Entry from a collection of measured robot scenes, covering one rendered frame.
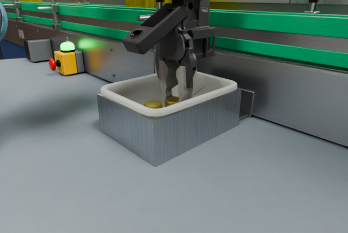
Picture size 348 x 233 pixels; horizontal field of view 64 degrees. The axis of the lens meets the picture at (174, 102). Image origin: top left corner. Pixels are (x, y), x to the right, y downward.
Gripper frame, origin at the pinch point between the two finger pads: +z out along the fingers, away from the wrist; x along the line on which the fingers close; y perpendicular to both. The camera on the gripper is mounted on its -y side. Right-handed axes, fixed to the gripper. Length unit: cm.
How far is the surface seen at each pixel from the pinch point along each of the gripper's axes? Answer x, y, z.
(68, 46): 53, 1, -4
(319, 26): -17.1, 18.5, -14.3
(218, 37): 4.8, 17.9, -10.3
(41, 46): 79, 0, -1
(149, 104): 0.4, -5.4, -0.8
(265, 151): -17.0, 5.9, 5.7
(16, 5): 117, 3, -15
